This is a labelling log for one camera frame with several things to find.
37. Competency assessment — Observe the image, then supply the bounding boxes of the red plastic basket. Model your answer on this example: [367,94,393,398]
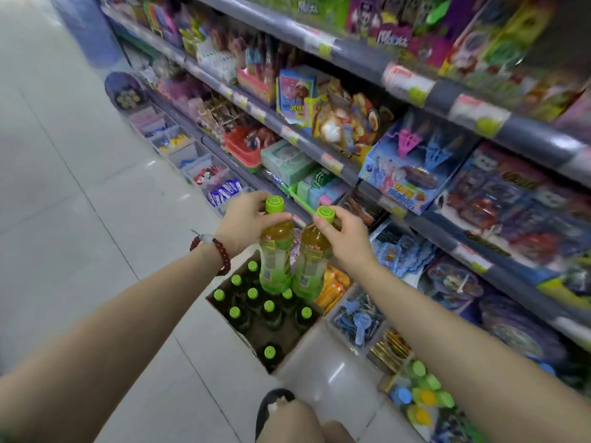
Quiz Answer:
[224,126,279,174]

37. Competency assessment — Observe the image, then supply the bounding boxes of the black sandal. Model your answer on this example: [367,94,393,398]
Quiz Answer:
[255,388,296,440]

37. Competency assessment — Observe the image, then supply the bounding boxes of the cluster of green-capped bottles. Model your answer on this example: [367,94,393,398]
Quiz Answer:
[212,259,316,370]

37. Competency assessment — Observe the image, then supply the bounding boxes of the purple round toy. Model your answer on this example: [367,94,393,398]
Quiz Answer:
[104,71,149,112]

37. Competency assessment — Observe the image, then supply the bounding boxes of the red bead bracelet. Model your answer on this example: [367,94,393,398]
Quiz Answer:
[190,232,232,277]

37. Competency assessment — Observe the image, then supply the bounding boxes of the person's right forearm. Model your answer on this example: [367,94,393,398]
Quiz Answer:
[358,262,591,443]

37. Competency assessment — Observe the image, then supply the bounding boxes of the clear bag of toys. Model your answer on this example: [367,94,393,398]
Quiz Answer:
[313,79,395,163]

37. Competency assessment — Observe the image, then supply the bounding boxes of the person's leg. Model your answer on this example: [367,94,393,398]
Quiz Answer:
[257,398,357,443]

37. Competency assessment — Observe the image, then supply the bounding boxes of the clear bin of blue toys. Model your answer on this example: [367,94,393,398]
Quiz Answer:
[329,285,386,357]

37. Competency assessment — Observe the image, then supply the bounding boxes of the large purple toy package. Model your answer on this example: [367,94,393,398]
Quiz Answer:
[433,142,591,284]

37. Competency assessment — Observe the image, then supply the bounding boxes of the pink plastic basket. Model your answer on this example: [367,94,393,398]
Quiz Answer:
[236,66,278,106]

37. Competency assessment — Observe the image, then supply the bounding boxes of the brown cardboard carton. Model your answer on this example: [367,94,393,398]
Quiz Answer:
[205,252,325,375]

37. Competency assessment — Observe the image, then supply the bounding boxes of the blue hanging toy packs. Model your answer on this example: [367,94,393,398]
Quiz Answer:
[368,220,438,278]

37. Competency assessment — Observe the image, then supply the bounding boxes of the person's right hand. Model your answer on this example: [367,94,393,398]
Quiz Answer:
[312,206,380,275]

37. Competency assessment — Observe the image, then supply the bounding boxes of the person's left forearm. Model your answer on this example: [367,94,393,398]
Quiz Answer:
[0,242,228,443]

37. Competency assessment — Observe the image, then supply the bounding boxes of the orange snack packets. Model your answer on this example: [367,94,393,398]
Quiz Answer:
[315,265,352,315]

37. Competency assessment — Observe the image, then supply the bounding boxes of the row of shelf price labels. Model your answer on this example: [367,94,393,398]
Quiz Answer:
[134,22,591,342]

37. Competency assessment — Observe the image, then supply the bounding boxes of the green carded toy pack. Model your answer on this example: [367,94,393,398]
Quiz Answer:
[249,0,352,34]

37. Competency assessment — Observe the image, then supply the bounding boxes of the yellow tea drink bottle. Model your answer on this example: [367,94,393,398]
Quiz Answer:
[291,206,336,303]
[258,196,296,296]

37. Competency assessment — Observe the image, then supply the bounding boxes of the green plastic basket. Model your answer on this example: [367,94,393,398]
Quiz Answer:
[288,168,350,216]

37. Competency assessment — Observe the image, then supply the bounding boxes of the bin of gold items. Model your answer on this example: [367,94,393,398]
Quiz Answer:
[367,327,412,375]

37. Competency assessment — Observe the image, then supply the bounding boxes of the purple carded toy packs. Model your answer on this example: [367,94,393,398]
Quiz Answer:
[345,0,417,47]

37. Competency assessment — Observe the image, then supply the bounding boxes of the pile of colourful round toys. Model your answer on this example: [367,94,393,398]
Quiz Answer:
[381,359,459,430]

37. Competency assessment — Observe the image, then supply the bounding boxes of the row of clear plastic bins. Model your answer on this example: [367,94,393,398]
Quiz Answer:
[127,102,259,215]

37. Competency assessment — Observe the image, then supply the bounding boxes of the large purple round toy plate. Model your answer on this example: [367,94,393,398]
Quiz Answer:
[479,294,569,366]

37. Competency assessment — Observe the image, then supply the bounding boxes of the grey metal shelf unit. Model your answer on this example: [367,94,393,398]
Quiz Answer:
[96,0,591,443]

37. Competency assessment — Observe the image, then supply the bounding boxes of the teal toy box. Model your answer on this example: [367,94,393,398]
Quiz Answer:
[260,139,317,188]

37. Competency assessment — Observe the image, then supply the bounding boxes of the blue and pink toy box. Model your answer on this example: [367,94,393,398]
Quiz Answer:
[276,66,320,128]

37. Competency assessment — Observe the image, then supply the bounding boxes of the person's left hand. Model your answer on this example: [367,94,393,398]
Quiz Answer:
[215,192,294,259]

